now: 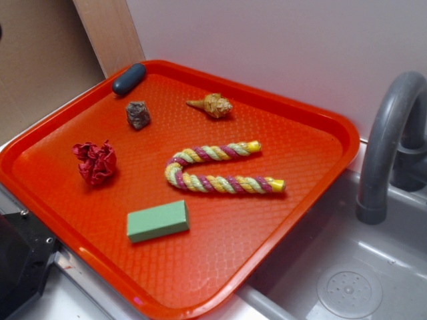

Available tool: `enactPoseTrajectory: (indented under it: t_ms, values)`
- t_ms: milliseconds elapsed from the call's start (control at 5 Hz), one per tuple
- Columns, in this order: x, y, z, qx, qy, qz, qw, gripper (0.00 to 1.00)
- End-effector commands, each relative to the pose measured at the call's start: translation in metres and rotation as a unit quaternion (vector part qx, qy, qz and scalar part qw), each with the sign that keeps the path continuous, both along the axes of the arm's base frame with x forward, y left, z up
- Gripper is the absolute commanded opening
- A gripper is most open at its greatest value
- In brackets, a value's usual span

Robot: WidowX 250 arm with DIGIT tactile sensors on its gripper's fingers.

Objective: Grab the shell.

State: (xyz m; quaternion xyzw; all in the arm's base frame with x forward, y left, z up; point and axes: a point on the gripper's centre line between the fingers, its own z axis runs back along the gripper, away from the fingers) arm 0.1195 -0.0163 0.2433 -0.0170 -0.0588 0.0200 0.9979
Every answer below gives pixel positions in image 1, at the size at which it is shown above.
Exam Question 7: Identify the orange plastic tray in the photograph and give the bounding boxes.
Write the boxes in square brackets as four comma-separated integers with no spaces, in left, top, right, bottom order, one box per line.
[1,61,360,319]

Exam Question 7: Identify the tan spiral seashell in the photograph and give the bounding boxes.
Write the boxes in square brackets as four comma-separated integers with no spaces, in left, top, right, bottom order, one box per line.
[185,93,233,119]

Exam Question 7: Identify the green rectangular block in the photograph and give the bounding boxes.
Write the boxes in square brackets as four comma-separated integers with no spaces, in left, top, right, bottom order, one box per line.
[127,200,189,243]

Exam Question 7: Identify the grey brown rock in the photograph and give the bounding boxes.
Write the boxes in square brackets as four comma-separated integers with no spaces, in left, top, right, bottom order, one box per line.
[126,101,151,131]

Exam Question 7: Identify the crumpled red paper ball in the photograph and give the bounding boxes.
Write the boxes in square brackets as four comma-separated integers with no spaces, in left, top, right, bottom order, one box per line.
[71,140,117,185]

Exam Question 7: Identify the dark grey oval capsule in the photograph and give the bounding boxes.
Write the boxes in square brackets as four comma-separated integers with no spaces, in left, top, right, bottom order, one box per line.
[111,63,146,95]

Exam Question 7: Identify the grey plastic sink basin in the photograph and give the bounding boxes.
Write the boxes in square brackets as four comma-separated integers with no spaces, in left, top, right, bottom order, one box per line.
[238,171,426,319]

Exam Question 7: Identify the light wooden board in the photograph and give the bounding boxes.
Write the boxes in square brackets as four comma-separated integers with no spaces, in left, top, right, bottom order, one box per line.
[73,0,145,77]

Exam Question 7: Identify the grey toy faucet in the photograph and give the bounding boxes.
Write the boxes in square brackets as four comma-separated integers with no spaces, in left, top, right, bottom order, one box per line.
[356,71,426,225]

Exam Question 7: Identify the multicolour twisted rope toy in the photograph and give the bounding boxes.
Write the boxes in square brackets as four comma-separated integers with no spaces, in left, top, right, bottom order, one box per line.
[164,141,286,195]

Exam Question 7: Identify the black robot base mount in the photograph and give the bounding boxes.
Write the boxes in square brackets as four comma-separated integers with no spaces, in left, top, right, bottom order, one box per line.
[1,210,59,319]

